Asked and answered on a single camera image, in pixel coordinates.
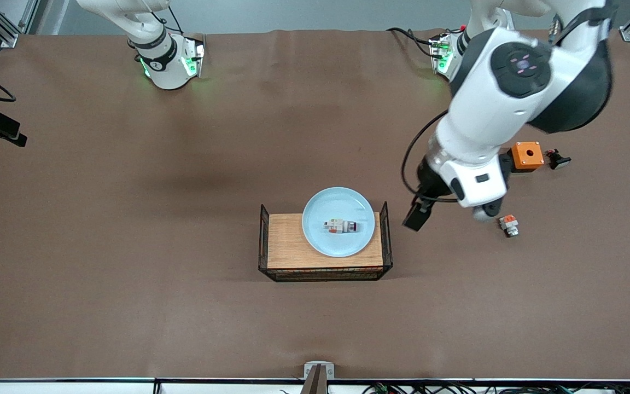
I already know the black base cable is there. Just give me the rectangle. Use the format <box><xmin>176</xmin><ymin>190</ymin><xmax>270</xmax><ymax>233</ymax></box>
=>
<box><xmin>156</xmin><ymin>0</ymin><xmax>188</xmax><ymax>34</ymax></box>
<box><xmin>386</xmin><ymin>26</ymin><xmax>438</xmax><ymax>58</ymax></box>

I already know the small grey orange component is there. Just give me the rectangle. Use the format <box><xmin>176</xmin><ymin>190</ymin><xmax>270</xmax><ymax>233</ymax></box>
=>
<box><xmin>323</xmin><ymin>218</ymin><xmax>357</xmax><ymax>235</ymax></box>

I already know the orange button enclosure box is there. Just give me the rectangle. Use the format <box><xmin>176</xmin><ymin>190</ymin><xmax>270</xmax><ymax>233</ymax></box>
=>
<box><xmin>498</xmin><ymin>141</ymin><xmax>545</xmax><ymax>173</ymax></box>

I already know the black right base cable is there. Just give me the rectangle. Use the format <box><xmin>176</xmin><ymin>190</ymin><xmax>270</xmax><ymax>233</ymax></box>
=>
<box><xmin>156</xmin><ymin>0</ymin><xmax>188</xmax><ymax>34</ymax></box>

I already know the black wire rack wooden top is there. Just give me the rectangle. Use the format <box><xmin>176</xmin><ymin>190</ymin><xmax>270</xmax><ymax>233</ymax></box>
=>
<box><xmin>258</xmin><ymin>201</ymin><xmax>393</xmax><ymax>283</ymax></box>

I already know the table cover sheet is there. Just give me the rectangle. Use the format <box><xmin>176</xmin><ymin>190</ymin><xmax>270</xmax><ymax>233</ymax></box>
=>
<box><xmin>0</xmin><ymin>27</ymin><xmax>630</xmax><ymax>381</ymax></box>

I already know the black left base cable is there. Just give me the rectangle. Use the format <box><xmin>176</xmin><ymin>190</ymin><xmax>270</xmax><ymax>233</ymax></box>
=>
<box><xmin>386</xmin><ymin>26</ymin><xmax>438</xmax><ymax>58</ymax></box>

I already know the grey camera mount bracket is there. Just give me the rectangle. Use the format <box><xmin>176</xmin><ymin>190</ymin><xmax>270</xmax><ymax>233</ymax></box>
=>
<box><xmin>303</xmin><ymin>361</ymin><xmax>335</xmax><ymax>394</ymax></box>

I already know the black push button part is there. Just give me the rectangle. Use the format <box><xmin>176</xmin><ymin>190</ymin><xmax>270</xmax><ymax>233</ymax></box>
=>
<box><xmin>545</xmin><ymin>148</ymin><xmax>572</xmax><ymax>171</ymax></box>

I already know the light blue round plate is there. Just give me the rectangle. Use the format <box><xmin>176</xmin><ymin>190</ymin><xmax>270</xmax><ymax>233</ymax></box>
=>
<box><xmin>302</xmin><ymin>187</ymin><xmax>376</xmax><ymax>258</ymax></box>

